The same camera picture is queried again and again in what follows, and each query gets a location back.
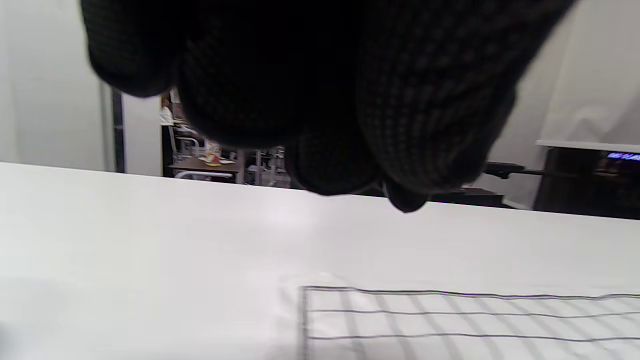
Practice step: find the person's left hand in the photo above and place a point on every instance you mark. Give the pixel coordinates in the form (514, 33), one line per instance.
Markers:
(300, 75)

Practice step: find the brown side table top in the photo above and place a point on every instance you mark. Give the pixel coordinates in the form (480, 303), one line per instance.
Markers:
(192, 165)

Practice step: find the white metal cart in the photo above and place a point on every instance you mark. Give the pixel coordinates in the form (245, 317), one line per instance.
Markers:
(200, 174)

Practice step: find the grid board sheet in plastic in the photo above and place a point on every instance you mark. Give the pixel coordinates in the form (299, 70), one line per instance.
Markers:
(450, 325)

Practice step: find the black computer tower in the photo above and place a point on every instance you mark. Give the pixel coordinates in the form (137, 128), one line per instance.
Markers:
(575, 190)

